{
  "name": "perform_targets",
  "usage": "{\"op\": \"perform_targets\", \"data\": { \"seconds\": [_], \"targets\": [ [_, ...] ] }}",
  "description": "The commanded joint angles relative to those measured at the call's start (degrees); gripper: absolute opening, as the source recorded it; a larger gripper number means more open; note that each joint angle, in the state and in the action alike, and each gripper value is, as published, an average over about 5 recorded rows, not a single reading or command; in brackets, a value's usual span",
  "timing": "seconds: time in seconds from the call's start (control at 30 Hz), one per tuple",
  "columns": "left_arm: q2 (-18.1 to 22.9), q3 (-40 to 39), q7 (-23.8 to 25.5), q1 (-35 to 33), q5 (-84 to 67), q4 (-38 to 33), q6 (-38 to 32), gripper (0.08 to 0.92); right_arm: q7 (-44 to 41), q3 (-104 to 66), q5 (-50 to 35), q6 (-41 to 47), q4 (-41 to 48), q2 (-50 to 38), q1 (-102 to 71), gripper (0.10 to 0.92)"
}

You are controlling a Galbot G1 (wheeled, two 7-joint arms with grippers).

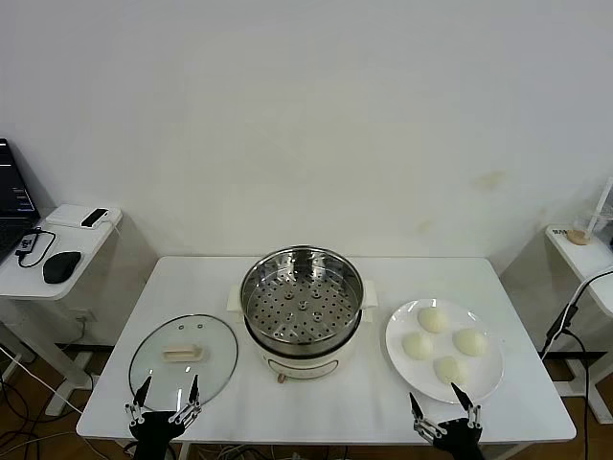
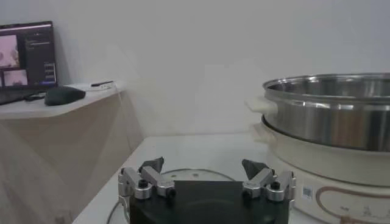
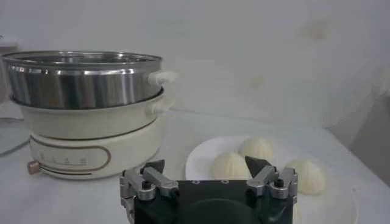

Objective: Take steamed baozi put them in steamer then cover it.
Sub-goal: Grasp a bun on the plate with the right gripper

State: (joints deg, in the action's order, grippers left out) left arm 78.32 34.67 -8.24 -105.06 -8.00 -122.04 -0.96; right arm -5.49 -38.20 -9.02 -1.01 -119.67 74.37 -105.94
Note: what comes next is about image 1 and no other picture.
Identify glass pot lid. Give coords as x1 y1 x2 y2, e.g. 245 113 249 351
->
127 313 239 416

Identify steel steamer basket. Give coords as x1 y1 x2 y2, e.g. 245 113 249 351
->
238 244 365 347

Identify white side table with laptop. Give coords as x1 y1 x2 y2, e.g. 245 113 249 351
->
0 204 155 418

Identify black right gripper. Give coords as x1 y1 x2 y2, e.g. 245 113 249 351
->
407 381 485 460

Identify clear plastic container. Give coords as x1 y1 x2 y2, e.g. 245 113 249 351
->
572 176 613 241

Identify black floor cable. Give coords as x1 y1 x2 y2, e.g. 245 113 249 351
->
0 373 54 460

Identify black cable with plug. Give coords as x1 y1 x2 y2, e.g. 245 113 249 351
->
539 268 613 460

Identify black usb hub with cable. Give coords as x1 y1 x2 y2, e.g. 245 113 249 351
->
15 227 57 269

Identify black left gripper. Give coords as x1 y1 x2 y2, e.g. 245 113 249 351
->
125 373 203 460

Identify white floor cable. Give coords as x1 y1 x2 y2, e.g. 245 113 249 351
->
0 345 85 414

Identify white steamed baozi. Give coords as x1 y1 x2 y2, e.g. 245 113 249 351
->
417 307 451 334
433 356 469 386
400 333 435 360
452 328 489 357

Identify white side table with cup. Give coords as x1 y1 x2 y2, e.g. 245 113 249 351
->
500 223 613 426

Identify cream electric cooker base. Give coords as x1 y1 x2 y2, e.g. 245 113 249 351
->
225 281 379 384

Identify black laptop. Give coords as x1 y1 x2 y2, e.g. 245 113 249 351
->
0 137 42 267

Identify black computer mouse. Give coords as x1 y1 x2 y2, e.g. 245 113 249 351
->
41 250 82 285

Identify white round plate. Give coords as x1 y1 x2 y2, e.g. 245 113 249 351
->
385 298 506 404

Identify grey cable bundle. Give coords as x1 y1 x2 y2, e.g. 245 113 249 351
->
191 443 288 460

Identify black table foot bar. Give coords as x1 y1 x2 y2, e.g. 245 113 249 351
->
539 351 608 361
54 341 117 355

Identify flat white box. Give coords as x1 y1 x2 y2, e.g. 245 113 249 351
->
45 204 122 230

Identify small black white device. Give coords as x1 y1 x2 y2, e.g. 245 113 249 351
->
79 208 109 229

